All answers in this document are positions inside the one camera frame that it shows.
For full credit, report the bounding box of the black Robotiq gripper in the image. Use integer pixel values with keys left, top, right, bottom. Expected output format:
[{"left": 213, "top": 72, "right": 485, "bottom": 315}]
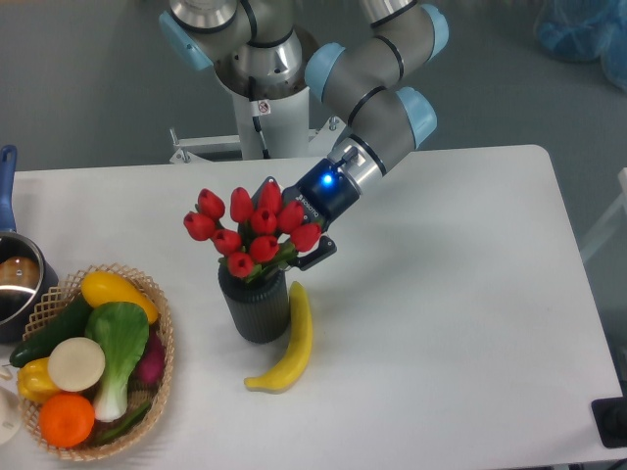
[{"left": 252, "top": 159, "right": 361, "bottom": 271}]

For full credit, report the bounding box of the small garlic clove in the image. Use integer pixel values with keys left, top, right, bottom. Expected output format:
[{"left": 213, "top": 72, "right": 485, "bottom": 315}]
[{"left": 0, "top": 365, "right": 13, "bottom": 381}]

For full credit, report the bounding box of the dark grey ribbed vase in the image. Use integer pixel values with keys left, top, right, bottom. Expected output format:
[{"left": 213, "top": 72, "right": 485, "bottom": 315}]
[{"left": 217, "top": 265, "right": 290, "bottom": 344}]

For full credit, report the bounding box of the purple sweet potato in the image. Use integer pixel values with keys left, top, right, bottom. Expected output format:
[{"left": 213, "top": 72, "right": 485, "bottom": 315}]
[{"left": 134, "top": 330, "right": 166, "bottom": 386}]

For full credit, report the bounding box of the red tulip bouquet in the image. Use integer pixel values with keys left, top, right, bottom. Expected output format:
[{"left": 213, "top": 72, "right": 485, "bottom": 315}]
[{"left": 183, "top": 187, "right": 322, "bottom": 283}]

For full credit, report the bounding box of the blue plastic bag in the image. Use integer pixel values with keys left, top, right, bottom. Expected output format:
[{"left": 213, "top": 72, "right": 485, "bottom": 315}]
[{"left": 533, "top": 1, "right": 626, "bottom": 90}]

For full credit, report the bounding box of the orange fruit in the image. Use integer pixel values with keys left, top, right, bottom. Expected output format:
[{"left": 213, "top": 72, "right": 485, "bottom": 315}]
[{"left": 38, "top": 393, "right": 95, "bottom": 447}]

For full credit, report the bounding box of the yellow squash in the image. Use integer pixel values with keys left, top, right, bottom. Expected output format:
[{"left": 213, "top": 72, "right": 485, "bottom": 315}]
[{"left": 80, "top": 271, "right": 160, "bottom": 324}]

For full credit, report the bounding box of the yellow bell pepper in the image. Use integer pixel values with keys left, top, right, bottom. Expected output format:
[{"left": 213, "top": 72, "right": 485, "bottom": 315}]
[{"left": 17, "top": 357, "right": 61, "bottom": 404}]

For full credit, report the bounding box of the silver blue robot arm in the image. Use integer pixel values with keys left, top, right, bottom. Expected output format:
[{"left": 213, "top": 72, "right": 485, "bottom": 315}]
[{"left": 159, "top": 1, "right": 449, "bottom": 227}]

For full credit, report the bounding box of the green chili pepper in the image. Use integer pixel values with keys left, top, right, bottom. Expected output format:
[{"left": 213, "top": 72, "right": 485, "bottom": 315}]
[{"left": 92, "top": 401, "right": 152, "bottom": 447}]

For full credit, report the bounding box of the white frame at right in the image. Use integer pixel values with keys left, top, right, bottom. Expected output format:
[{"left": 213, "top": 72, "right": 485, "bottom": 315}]
[{"left": 579, "top": 167, "right": 626, "bottom": 264}]

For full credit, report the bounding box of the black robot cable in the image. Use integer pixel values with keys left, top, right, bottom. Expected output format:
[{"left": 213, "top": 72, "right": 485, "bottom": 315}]
[{"left": 247, "top": 75, "right": 271, "bottom": 161}]

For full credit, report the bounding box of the yellow banana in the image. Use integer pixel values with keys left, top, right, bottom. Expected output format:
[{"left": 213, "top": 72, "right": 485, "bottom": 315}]
[{"left": 244, "top": 281, "right": 314, "bottom": 394}]

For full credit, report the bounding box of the woven wicker basket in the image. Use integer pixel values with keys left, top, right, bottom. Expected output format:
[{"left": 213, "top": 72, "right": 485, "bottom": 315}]
[{"left": 19, "top": 263, "right": 174, "bottom": 462}]

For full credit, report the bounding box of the blue handled saucepan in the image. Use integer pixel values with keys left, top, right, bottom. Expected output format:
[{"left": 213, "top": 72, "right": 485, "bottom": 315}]
[{"left": 1, "top": 145, "right": 58, "bottom": 344}]

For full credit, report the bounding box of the dark green cucumber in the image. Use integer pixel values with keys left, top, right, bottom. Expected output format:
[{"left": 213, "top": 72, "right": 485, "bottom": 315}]
[{"left": 9, "top": 295, "right": 92, "bottom": 368}]

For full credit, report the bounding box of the black device at edge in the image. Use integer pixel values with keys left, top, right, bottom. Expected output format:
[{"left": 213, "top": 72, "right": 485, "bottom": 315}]
[{"left": 591, "top": 397, "right": 626, "bottom": 448}]

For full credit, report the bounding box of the cream round disc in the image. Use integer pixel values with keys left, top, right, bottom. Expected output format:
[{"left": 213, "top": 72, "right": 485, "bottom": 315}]
[{"left": 47, "top": 337, "right": 106, "bottom": 392}]

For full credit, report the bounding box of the green bok choy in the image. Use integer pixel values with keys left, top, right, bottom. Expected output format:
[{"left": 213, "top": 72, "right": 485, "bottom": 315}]
[{"left": 85, "top": 302, "right": 149, "bottom": 422}]

